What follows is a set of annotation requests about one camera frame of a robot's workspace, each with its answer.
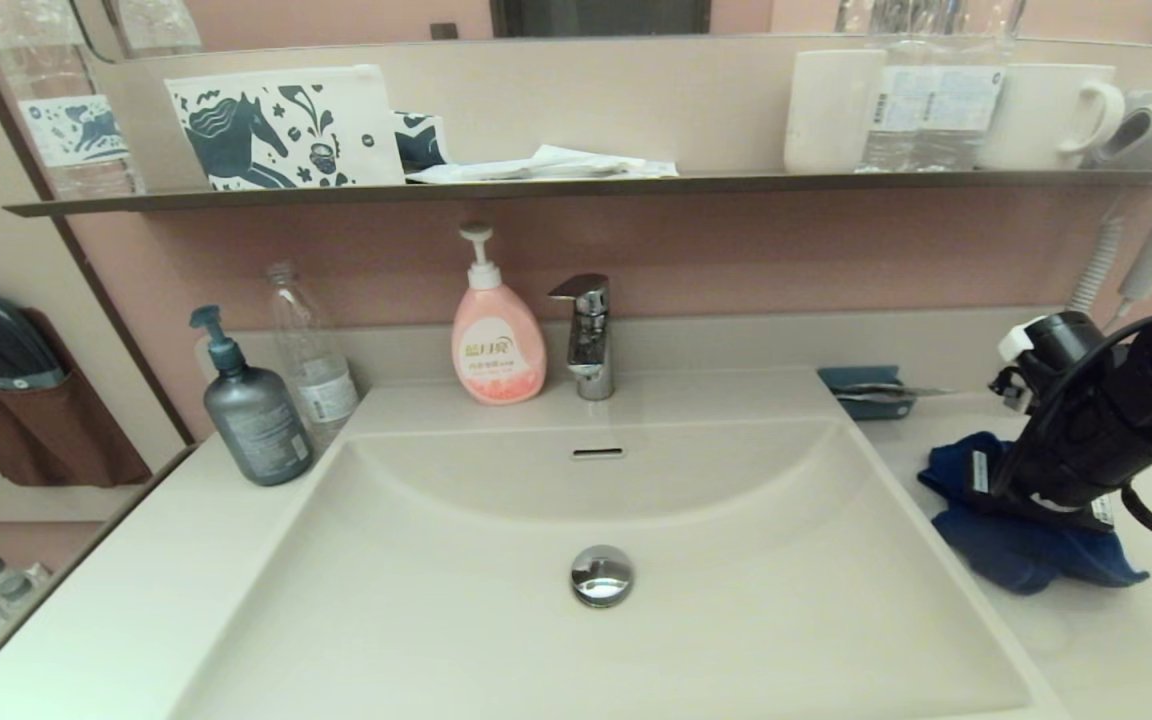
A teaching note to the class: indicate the dark brown wall trim strip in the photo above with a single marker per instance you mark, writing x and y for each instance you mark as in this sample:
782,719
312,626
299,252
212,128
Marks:
126,330

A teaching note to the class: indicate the grey pump bottle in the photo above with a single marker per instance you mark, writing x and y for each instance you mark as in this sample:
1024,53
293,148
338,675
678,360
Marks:
256,427

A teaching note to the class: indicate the white ceramic sink basin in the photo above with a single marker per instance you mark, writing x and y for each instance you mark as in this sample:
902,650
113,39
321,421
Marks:
436,610

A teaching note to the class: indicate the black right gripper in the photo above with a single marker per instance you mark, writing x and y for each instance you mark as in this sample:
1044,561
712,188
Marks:
1066,470

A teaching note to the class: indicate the clear empty plastic bottle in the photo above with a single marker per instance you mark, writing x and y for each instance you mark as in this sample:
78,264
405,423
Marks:
316,387

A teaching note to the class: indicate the small blue patterned pouch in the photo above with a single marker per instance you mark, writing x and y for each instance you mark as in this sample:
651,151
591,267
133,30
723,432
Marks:
419,142

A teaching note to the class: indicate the blue soap dish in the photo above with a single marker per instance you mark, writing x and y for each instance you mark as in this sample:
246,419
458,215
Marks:
848,380

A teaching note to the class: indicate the white flat sachets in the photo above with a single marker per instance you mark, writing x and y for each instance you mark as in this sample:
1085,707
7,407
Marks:
546,165

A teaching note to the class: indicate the chrome faucet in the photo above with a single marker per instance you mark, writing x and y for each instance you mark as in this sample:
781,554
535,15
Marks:
590,341

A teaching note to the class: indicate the pink hand soap pump bottle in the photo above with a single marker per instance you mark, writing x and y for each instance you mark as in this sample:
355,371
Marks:
498,351

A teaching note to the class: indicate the brown slipper holder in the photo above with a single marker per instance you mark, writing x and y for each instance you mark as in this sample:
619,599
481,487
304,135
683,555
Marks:
66,434

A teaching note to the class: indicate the dark grey slipper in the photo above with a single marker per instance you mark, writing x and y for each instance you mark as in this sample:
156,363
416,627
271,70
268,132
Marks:
1,344

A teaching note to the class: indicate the white horse print pouch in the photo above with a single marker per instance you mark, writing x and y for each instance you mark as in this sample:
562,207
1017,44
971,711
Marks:
256,135

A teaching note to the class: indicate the blue microfibre cloth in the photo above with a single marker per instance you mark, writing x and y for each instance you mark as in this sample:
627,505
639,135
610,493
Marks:
1016,550

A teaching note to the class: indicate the white packaged toothbrush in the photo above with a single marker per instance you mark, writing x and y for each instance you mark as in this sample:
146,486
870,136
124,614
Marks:
881,392

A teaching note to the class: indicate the chrome drain stopper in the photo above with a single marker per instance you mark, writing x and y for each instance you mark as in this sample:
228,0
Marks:
602,576

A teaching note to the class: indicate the grey metal wall shelf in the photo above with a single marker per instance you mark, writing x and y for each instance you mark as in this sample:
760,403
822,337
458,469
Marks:
536,187

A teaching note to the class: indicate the wall mirror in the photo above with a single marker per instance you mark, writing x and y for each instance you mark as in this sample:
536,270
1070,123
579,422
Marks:
336,18

